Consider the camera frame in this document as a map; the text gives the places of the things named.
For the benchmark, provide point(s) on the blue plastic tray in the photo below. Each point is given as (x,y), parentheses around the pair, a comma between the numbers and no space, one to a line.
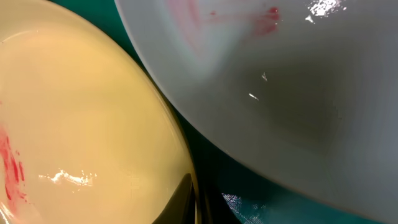
(229,192)

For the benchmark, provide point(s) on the light blue plate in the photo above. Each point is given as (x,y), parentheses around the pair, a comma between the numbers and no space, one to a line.
(302,92)

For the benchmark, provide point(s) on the yellow plate front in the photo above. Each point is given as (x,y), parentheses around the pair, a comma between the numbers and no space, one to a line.
(85,135)

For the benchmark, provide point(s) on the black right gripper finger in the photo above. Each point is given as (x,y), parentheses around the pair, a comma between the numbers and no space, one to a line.
(181,207)

